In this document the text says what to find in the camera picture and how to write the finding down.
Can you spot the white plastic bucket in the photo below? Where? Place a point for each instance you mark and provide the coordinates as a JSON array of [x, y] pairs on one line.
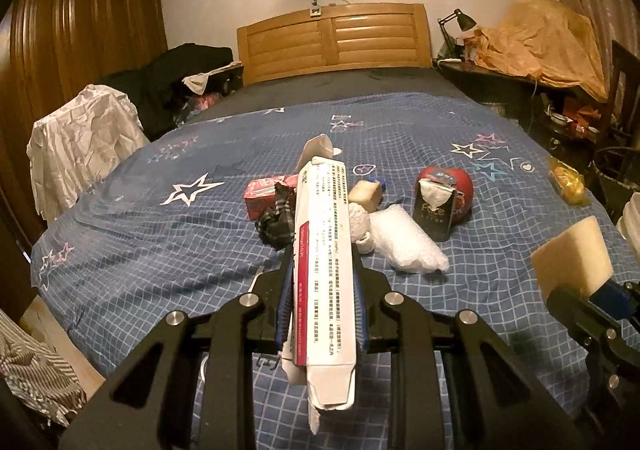
[[629, 223]]

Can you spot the wooden headboard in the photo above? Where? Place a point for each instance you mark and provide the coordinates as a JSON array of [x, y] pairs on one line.
[[341, 37]]

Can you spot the black clothes pile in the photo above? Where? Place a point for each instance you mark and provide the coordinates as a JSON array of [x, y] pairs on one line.
[[157, 90]]

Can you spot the brown wooden wardrobe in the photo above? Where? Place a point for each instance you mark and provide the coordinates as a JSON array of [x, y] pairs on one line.
[[50, 50]]

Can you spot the small beige sponge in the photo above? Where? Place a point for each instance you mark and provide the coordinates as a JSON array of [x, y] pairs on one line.
[[367, 194]]

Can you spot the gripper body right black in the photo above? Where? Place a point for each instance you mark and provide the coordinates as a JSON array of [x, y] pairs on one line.
[[609, 419]]

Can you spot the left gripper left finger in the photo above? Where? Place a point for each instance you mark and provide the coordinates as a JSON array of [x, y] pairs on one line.
[[190, 367]]

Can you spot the white crumpled cover left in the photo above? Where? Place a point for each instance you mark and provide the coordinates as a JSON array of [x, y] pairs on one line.
[[79, 144]]

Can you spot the orange cloth cover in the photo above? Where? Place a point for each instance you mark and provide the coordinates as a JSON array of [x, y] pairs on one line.
[[544, 41]]

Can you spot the dark bedside desk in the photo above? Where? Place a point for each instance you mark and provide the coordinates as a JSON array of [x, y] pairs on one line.
[[529, 103]]

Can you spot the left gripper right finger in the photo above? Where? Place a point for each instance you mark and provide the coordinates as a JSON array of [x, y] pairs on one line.
[[453, 381]]

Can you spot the pink small box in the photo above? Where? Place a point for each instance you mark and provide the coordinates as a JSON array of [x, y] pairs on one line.
[[261, 193]]

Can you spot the white fluffy sock ball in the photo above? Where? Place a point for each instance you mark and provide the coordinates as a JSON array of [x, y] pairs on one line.
[[360, 228]]

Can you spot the white bubble wrap packet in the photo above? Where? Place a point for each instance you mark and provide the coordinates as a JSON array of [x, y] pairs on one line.
[[404, 243]]

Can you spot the black wicker chair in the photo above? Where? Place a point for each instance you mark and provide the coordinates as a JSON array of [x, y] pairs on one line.
[[617, 174]]

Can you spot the black plaid cloth scrap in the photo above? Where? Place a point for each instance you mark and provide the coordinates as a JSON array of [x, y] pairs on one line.
[[276, 225]]

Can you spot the gold foil snack bag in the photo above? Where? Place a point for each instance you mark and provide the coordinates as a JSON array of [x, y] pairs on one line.
[[567, 183]]

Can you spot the striped cloth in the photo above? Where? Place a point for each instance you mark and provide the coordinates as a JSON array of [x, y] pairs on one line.
[[38, 376]]

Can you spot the red round object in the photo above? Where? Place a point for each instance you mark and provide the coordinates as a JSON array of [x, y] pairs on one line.
[[457, 178]]

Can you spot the dark wooden chair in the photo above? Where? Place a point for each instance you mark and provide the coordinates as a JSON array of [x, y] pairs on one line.
[[620, 117]]

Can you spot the beige sponge block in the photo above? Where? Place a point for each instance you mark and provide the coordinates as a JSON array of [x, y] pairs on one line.
[[577, 259]]

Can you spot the black tissue pack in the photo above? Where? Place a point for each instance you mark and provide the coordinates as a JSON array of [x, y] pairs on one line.
[[437, 210]]

